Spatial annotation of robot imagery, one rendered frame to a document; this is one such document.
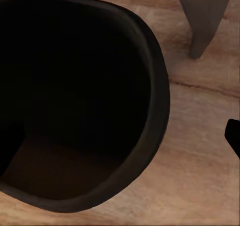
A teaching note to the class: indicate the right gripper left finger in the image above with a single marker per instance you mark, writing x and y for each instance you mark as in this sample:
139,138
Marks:
12,135

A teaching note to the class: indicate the cauldron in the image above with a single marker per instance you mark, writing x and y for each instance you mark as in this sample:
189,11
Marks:
89,81

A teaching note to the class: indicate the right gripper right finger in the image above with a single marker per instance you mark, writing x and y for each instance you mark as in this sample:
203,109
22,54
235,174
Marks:
232,134

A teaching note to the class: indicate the coffee table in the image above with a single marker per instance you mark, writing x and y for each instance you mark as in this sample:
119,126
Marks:
204,17

